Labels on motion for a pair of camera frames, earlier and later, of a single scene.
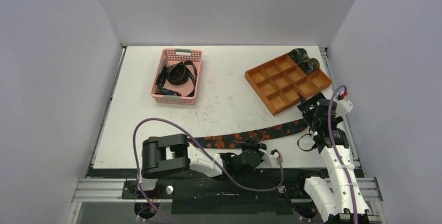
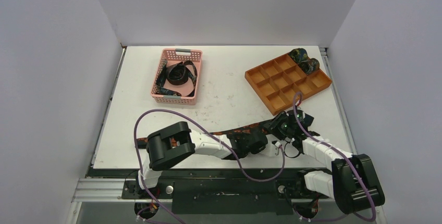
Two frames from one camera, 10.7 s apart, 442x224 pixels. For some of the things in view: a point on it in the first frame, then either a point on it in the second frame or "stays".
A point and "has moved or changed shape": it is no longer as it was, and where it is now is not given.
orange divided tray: (278, 82) stays
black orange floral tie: (238, 139) has moved or changed shape
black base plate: (268, 192) stays
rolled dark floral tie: (309, 66) stays
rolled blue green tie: (299, 54) stays
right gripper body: (308, 106) to (276, 125)
